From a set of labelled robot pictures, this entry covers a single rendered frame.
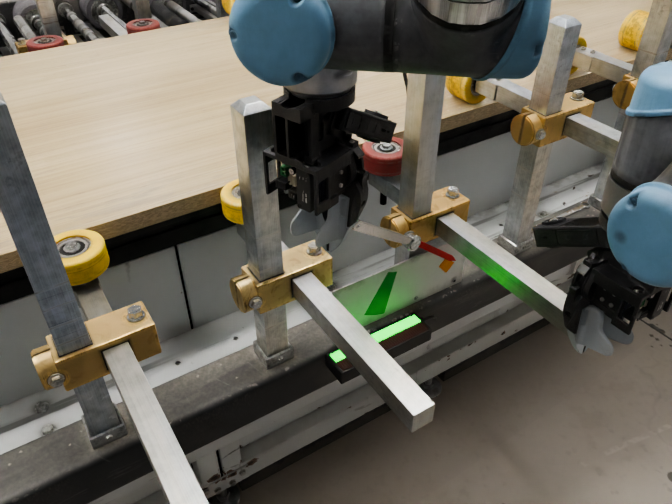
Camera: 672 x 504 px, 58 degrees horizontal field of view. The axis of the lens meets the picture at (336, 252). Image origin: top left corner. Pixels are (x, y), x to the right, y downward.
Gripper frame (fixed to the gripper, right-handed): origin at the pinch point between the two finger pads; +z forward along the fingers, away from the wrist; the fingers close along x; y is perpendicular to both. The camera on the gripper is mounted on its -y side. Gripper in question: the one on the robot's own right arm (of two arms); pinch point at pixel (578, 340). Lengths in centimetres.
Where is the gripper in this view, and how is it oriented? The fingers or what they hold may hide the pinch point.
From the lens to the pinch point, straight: 83.5
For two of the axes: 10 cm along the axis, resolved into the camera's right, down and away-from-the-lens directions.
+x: 8.4, -3.3, 4.2
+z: 0.1, 8.0, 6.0
